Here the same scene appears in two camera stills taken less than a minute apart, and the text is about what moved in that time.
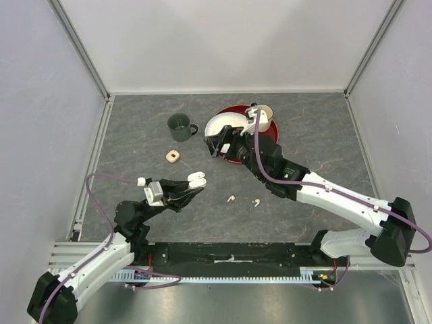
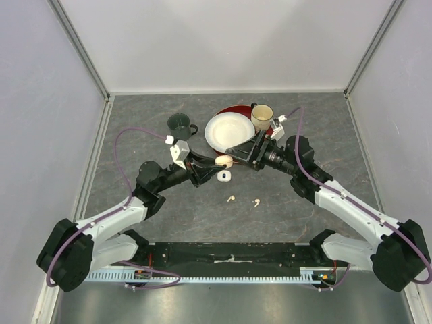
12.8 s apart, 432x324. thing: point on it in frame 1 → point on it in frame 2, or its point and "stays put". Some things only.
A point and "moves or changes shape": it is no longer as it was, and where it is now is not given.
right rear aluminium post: x=393 y=11 stays put
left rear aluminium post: x=79 y=46 stays put
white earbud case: x=196 y=179 moves or changes shape
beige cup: x=269 y=113 stays put
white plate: x=217 y=124 stays put
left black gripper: x=174 y=196 → x=200 y=170
